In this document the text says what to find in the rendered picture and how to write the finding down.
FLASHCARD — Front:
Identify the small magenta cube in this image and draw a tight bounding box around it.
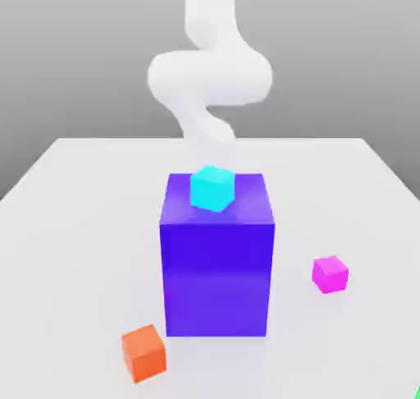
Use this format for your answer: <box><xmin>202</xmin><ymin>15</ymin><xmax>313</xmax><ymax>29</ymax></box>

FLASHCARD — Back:
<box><xmin>311</xmin><ymin>255</ymin><xmax>349</xmax><ymax>295</ymax></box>

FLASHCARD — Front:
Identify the small orange cube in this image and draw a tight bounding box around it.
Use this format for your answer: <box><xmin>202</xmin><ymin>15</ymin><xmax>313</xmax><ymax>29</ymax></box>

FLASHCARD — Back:
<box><xmin>121</xmin><ymin>323</ymin><xmax>167</xmax><ymax>385</ymax></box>

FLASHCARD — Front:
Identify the large purple box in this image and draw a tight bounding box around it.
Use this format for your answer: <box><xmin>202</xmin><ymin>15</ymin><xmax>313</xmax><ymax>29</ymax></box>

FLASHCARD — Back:
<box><xmin>158</xmin><ymin>172</ymin><xmax>276</xmax><ymax>338</ymax></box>

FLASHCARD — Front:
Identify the small cyan cube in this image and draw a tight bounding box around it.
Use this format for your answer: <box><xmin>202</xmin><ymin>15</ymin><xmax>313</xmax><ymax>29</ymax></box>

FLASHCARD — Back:
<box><xmin>189</xmin><ymin>164</ymin><xmax>236</xmax><ymax>213</ymax></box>

